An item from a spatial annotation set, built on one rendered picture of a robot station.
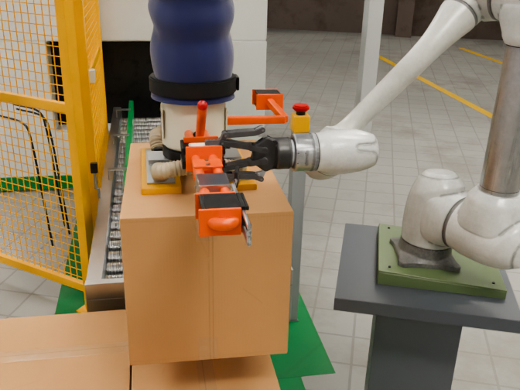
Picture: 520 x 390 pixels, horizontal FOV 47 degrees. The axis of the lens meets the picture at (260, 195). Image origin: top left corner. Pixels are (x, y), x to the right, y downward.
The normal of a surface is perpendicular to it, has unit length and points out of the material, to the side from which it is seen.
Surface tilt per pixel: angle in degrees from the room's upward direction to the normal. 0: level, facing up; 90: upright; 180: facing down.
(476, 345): 0
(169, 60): 77
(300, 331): 0
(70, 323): 0
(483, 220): 85
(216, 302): 89
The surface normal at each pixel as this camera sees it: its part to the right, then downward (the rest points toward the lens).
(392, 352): -0.19, 0.37
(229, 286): 0.15, 0.36
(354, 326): 0.03, -0.92
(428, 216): -0.78, 0.11
